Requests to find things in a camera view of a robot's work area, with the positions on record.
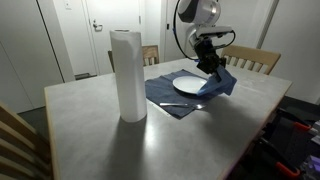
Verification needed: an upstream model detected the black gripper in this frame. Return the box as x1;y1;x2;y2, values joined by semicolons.
194;39;226;82

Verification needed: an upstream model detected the blue cloth rag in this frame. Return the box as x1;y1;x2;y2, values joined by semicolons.
197;66;237;96

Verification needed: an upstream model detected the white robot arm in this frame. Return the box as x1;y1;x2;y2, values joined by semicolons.
173;0;232;82

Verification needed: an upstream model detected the white round plate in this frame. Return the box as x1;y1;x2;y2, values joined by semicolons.
172;76;206;94

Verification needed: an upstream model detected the silver fork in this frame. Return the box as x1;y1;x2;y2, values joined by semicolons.
159;103;206;110

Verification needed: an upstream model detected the wooden chair near roll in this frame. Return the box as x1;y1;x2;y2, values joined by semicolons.
221;45;281;75

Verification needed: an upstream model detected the dark blue placemat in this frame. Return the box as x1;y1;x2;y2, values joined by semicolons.
145;69;218;119

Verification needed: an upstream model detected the wooden chair by door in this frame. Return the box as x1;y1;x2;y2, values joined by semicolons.
107;44;160;73

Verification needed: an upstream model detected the red black clamp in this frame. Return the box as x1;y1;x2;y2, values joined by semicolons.
277;109;312;131

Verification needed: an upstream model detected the white paper towel roll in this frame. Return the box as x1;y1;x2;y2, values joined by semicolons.
110;30;147;123

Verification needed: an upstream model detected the orange black clamp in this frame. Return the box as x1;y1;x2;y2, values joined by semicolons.
257;138;301;179

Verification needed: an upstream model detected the wooden chair foreground left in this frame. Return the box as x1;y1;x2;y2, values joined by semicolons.
0;103;53;180

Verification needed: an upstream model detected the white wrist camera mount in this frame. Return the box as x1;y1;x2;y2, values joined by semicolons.
196;26;232;37

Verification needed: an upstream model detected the silver door handle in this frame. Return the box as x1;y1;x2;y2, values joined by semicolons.
93;19;103;32

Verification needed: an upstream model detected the white light switch plate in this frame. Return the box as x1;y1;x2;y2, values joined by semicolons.
64;0;72;10

